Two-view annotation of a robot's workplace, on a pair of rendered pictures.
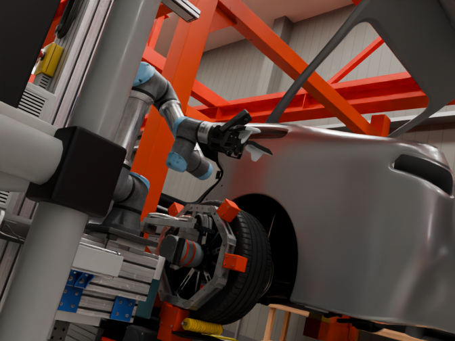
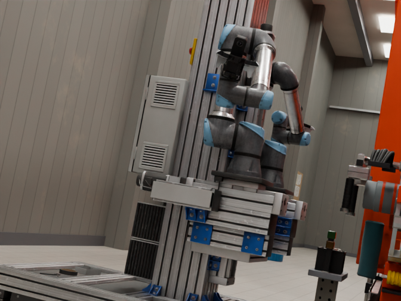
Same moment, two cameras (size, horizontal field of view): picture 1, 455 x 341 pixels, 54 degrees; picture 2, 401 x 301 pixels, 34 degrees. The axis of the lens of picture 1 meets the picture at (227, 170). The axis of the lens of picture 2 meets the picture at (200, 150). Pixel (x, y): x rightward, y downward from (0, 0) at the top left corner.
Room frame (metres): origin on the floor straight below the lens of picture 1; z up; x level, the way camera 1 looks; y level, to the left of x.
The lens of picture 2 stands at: (0.24, -2.01, 0.65)
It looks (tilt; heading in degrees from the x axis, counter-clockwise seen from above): 5 degrees up; 61
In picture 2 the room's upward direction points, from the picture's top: 10 degrees clockwise
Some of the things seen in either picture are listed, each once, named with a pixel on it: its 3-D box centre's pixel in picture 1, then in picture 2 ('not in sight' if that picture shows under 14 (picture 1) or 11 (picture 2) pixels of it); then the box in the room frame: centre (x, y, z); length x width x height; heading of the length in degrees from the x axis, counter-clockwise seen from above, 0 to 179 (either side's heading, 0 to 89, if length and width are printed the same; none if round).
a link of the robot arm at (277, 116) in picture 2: not in sight; (280, 119); (2.31, 0.91, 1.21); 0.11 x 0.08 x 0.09; 27
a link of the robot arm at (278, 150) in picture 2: not in sight; (273, 154); (2.13, 0.68, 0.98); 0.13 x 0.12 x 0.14; 117
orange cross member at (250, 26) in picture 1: (307, 95); not in sight; (3.66, -0.53, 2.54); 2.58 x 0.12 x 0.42; 134
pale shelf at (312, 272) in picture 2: not in sight; (329, 273); (2.62, 0.67, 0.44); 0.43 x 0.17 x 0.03; 44
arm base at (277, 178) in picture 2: not in sight; (270, 177); (2.14, 0.67, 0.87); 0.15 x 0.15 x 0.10
